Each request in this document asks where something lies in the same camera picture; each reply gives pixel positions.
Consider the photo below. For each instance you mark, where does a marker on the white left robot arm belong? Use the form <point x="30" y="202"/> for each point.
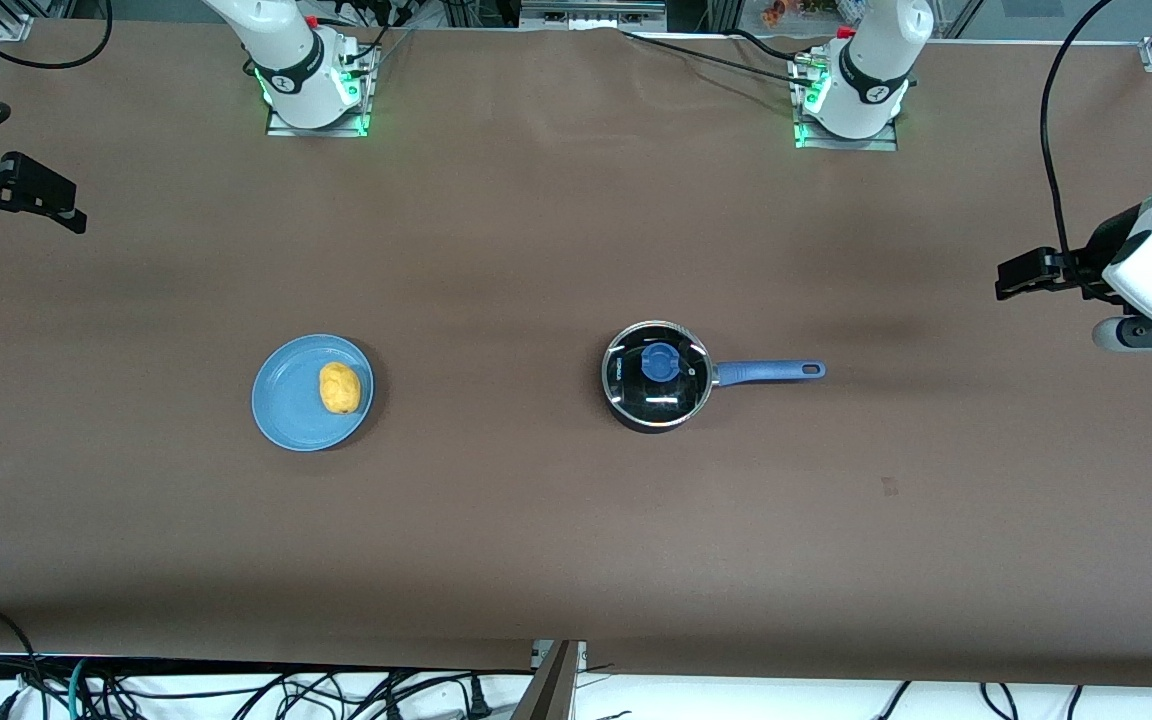
<point x="871" y="70"/>

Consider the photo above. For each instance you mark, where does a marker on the brown table cover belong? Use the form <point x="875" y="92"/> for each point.
<point x="556" y="520"/>

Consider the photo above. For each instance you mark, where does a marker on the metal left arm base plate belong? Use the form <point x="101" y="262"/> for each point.
<point x="886" y="140"/>

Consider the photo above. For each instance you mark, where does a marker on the glass lid with blue knob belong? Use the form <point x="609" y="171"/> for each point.
<point x="657" y="366"/>

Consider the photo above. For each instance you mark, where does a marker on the grey metal table post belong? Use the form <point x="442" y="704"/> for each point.
<point x="551" y="685"/>

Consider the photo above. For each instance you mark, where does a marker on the blue round plate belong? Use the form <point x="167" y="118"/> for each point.
<point x="296" y="400"/>

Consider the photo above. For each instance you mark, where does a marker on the grey device box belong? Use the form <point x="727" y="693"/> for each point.
<point x="591" y="12"/>

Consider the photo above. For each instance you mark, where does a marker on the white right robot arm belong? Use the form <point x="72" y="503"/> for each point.
<point x="286" y="55"/>

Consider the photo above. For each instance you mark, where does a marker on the black power plug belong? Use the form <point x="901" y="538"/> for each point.
<point x="478" y="700"/>

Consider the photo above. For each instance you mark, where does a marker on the yellow potato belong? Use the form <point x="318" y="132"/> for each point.
<point x="340" y="387"/>

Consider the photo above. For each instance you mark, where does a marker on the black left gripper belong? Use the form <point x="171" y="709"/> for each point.
<point x="1099" y="253"/>

